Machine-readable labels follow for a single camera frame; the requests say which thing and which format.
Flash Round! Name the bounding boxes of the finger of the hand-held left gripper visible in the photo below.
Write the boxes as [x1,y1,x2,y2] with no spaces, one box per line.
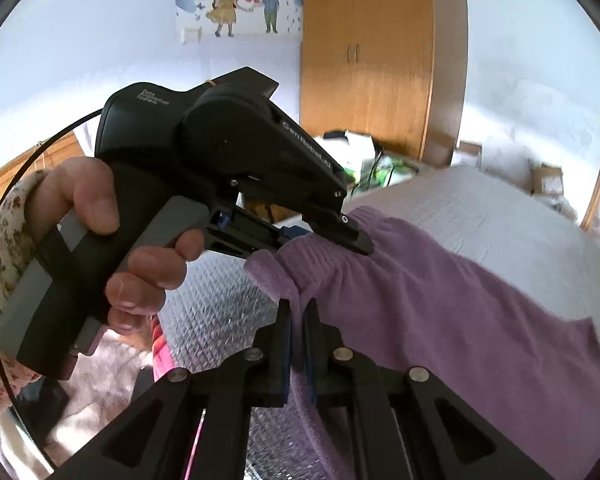
[205,209,312,261]
[305,209,376,257]

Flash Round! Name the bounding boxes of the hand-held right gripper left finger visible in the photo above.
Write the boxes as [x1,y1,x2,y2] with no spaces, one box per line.
[50,298,293,480]

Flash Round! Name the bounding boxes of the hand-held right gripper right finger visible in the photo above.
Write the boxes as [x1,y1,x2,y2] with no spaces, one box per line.
[302,298,556,480]

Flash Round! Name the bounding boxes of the purple knit sweater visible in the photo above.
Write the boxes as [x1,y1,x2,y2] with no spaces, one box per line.
[244,205,600,480]

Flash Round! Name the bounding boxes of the person's left forearm floral sleeve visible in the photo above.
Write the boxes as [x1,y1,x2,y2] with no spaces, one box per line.
[0,170,51,413]

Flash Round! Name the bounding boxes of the person's left hand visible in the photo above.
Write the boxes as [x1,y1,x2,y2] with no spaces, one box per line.
[26,156,206,336]

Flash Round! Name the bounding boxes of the green printed packets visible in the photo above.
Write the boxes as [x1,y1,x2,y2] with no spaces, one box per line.
[345,155,416,196]

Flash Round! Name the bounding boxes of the colourful patterned bed sheet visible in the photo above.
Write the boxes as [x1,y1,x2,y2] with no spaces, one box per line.
[150,320,182,382]

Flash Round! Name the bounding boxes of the small white box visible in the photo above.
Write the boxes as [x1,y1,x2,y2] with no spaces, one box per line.
[455,141,483,168]

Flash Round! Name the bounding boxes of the wooden wardrobe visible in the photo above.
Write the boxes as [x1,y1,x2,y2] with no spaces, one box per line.
[299,0,468,168]

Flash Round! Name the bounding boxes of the wooden headboard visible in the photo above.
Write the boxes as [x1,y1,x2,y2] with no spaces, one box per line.
[0,137,88,202]

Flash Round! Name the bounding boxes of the brown cardboard box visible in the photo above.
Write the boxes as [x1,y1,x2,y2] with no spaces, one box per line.
[529,162,566,196]

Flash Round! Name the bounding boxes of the cartoon children wall poster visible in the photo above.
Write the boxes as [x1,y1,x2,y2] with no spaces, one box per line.
[87,0,305,46]

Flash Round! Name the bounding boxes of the black cable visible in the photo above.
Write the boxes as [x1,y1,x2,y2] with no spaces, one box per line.
[0,109,106,473]

